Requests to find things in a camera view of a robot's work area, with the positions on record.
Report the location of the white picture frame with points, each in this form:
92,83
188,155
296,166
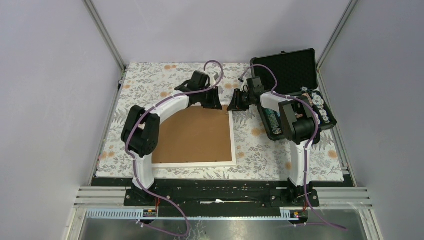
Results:
196,138

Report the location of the grey slotted cable duct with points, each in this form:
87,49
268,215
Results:
278,214

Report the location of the black poker chip case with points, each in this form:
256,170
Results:
293,70

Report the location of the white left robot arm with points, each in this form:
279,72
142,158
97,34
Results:
141,130

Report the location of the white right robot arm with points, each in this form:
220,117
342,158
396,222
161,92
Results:
299,124

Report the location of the aluminium front rail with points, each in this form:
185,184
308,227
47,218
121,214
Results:
89,197

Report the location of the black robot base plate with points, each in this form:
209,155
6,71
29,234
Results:
205,189

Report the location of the floral patterned table mat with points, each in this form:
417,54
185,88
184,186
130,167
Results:
258,157

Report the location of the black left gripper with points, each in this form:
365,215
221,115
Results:
216,103

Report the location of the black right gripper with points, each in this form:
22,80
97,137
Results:
234,105

